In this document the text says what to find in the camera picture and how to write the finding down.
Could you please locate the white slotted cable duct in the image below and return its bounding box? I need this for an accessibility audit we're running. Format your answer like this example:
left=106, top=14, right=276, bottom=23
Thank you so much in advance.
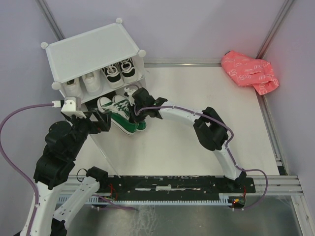
left=57, top=195, right=232, bottom=206

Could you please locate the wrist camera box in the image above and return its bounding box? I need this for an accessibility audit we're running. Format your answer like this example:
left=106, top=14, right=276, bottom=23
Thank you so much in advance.
left=52, top=96, right=86, bottom=118
left=124, top=87, right=136, bottom=98

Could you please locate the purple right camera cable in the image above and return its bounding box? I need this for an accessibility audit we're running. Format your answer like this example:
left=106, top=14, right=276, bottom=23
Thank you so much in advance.
left=126, top=85, right=268, bottom=211

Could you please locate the pink patterned bag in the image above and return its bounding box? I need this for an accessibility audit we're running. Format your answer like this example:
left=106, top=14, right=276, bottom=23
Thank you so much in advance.
left=221, top=51, right=280, bottom=95

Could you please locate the white leather sneaker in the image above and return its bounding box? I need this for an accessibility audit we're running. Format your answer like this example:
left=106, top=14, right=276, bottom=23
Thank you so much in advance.
left=82, top=71, right=102, bottom=96
left=63, top=78, right=83, bottom=99

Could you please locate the white plastic shoe cabinet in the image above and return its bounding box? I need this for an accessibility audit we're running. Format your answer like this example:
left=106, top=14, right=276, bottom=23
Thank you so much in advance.
left=40, top=18, right=146, bottom=104

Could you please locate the black white canvas sneaker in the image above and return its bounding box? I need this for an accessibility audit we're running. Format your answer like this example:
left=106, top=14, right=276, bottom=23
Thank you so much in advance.
left=102, top=63, right=124, bottom=89

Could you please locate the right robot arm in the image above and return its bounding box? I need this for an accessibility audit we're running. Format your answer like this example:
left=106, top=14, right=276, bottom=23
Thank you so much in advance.
left=124, top=88, right=247, bottom=192

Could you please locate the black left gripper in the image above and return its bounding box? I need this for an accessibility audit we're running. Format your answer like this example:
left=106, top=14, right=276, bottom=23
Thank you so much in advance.
left=65, top=106, right=113, bottom=157

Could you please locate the green canvas sneaker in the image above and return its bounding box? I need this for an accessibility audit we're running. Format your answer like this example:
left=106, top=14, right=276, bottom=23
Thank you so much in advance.
left=112, top=95, right=147, bottom=135
left=97, top=95, right=138, bottom=135

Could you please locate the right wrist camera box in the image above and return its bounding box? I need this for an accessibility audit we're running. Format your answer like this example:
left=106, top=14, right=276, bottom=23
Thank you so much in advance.
left=124, top=87, right=136, bottom=98

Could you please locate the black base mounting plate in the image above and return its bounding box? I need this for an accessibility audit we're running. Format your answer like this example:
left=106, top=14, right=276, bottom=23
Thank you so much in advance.
left=97, top=176, right=256, bottom=200

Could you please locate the aluminium frame rail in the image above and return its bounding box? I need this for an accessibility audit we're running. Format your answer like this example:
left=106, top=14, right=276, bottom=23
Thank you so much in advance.
left=144, top=58, right=221, bottom=68

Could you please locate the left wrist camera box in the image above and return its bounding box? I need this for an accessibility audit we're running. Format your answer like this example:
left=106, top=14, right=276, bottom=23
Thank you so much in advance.
left=52, top=96, right=86, bottom=118

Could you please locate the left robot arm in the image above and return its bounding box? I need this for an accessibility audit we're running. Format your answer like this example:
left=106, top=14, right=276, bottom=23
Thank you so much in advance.
left=17, top=111, right=111, bottom=236

